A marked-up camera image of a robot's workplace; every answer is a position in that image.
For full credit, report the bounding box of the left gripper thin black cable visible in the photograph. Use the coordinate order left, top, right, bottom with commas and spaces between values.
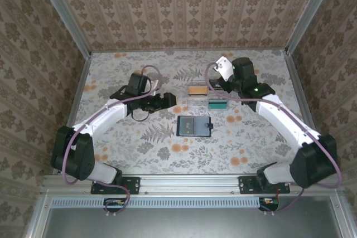
131, 109, 150, 122

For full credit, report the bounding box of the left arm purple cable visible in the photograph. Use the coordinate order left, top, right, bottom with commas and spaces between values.
61, 64, 163, 218

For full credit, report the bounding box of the small black electronics box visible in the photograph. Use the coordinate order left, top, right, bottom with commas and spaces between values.
103, 197, 126, 213
258, 196, 280, 211

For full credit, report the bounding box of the white slotted cable duct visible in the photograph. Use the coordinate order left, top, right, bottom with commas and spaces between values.
51, 196, 264, 208

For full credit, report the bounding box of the teal card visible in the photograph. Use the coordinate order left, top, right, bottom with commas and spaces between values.
208, 99, 229, 110

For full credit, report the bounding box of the silver card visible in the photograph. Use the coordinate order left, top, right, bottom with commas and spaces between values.
180, 117, 195, 135

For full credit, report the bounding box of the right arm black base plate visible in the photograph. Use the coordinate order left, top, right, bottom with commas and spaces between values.
238, 176, 290, 195

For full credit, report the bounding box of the aluminium mounting rail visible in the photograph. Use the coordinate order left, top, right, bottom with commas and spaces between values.
41, 173, 340, 196

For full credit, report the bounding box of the aluminium frame post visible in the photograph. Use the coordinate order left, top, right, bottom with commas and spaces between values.
284, 0, 341, 54
33, 0, 93, 56

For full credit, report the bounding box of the aluminium side rail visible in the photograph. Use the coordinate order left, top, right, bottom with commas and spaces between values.
284, 50, 331, 173
52, 52, 93, 176

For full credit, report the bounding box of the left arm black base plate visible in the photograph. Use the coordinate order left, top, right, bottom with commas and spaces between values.
90, 176, 141, 195

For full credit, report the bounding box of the blue card holder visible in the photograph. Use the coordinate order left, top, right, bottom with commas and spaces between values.
177, 115, 215, 138

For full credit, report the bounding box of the clear acrylic organizer tray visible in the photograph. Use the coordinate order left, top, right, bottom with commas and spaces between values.
187, 80, 231, 112

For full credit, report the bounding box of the orange card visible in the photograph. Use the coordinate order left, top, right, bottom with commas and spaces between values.
189, 85, 208, 96

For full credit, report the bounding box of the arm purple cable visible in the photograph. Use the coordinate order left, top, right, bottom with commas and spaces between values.
205, 62, 344, 216
61, 64, 163, 218

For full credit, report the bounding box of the grey metal panel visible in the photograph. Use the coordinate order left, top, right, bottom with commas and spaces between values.
41, 195, 342, 238

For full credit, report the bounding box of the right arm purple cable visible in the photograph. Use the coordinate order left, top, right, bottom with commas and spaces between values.
205, 62, 344, 216

